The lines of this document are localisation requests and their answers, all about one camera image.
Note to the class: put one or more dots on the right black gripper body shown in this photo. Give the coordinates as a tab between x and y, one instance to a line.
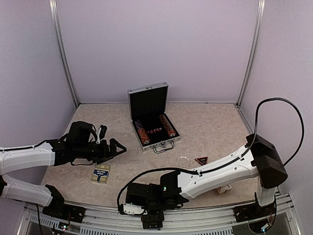
147	222

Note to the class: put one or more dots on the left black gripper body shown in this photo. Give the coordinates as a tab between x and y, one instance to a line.
97	154

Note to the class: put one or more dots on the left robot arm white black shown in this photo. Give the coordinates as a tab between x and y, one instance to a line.
83	141

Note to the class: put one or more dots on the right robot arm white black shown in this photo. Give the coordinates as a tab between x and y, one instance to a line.
257	158

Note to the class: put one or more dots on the blue playing card box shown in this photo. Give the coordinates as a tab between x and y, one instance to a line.
101	173

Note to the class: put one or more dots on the chip row in case front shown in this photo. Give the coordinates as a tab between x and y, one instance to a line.
142	133

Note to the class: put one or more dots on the chip row in case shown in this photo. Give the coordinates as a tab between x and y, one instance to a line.
142	133
166	124

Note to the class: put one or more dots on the black dice row in case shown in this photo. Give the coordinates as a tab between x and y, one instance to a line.
154	131

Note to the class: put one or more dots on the chip row in case back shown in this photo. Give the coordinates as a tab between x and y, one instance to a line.
166	124

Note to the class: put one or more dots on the clear round dealer button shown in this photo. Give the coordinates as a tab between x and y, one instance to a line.
183	162

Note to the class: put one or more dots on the red playing card deck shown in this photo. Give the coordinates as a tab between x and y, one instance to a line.
223	189

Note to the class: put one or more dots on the black pink triangular button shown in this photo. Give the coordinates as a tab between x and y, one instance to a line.
202	160

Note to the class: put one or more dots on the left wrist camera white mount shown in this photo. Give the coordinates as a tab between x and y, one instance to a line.
101	133

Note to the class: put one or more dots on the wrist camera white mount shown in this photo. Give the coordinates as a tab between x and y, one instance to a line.
101	133
131	209

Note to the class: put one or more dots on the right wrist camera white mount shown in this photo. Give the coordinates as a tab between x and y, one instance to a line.
131	209

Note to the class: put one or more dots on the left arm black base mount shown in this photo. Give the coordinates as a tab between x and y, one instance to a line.
68	213

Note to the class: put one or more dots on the aluminium front rail frame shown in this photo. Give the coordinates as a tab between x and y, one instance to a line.
217	220

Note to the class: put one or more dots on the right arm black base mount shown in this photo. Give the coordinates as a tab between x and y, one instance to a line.
250	211

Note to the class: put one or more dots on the left aluminium corner post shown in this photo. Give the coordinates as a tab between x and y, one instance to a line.
62	52

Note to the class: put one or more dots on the aluminium corner post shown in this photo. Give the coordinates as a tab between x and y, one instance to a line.
253	51
62	52

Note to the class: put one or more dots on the right aluminium corner post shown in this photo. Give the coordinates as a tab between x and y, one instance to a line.
253	51

